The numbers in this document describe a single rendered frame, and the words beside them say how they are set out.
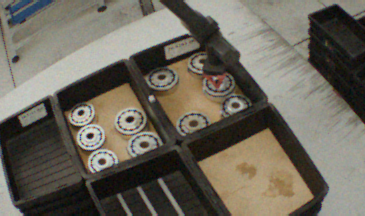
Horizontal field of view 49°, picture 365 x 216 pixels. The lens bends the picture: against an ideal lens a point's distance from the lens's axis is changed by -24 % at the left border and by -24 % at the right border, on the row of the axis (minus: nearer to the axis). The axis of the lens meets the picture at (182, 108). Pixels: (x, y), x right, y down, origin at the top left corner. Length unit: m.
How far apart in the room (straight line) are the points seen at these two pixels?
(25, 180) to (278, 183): 0.84
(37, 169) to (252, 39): 1.06
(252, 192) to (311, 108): 0.51
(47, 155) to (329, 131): 1.02
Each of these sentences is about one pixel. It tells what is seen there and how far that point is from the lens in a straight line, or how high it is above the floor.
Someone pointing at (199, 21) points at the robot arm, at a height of 1.18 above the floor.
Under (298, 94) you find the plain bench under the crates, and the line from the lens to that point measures 1.81.
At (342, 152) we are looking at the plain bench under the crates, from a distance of 1.66.
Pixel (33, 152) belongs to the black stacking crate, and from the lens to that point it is 1.62.
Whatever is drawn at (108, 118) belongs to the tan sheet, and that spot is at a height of 0.83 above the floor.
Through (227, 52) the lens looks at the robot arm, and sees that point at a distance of 1.40.
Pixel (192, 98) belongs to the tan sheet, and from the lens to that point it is 1.61.
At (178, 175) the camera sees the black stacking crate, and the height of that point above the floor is 0.83.
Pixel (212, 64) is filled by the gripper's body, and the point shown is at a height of 0.97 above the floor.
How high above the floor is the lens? 2.01
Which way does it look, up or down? 48 degrees down
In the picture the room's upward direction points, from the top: 9 degrees counter-clockwise
